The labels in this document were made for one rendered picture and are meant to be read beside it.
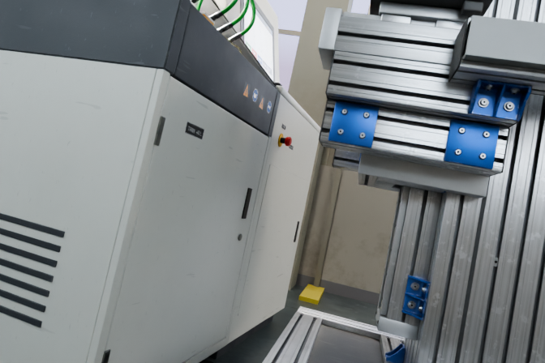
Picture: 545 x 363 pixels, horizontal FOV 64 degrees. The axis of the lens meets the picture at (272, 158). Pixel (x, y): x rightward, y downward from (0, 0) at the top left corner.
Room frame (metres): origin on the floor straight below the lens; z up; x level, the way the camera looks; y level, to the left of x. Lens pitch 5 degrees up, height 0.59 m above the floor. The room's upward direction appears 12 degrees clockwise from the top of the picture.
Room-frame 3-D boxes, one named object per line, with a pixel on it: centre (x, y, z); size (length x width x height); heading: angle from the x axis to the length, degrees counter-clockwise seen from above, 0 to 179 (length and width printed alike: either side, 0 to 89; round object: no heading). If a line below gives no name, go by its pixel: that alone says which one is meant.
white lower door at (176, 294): (1.18, 0.14, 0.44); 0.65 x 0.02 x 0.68; 161
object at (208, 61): (1.18, 0.15, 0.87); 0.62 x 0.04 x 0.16; 161
